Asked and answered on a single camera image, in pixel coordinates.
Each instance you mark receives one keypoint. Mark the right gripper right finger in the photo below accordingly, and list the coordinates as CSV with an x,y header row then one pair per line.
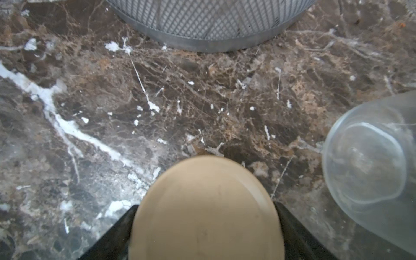
x,y
299,243

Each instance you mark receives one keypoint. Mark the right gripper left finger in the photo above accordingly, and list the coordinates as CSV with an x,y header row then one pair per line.
x,y
113,245

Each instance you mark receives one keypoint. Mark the glass rice jar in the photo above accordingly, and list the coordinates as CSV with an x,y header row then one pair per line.
x,y
369,165

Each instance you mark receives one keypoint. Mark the metal trash bucket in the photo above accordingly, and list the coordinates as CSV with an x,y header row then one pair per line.
x,y
210,26

